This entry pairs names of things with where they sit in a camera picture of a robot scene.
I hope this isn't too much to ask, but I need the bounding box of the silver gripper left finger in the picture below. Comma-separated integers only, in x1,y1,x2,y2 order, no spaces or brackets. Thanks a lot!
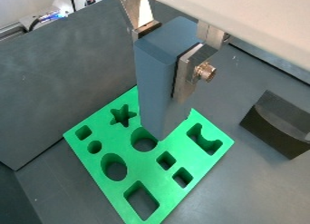
120,0,162,42

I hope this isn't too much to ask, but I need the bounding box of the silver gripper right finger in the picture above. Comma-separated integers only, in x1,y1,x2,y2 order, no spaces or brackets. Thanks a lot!
172,21,231,103

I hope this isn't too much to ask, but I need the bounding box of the grey rectangular block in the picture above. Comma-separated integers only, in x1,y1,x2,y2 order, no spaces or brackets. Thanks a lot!
133,16,199,141

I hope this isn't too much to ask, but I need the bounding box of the grey upright panel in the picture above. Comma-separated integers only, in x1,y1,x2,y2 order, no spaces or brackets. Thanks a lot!
0,0,136,170

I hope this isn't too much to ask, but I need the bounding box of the black block with groove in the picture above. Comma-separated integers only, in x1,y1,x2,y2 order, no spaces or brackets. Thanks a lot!
239,91,310,160

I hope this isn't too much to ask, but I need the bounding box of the green shape sorter board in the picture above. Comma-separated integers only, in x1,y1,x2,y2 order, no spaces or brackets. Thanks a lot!
63,88,234,224

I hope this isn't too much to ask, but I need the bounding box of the aluminium rail with cables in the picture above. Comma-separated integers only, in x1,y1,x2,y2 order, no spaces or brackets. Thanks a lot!
0,0,103,43

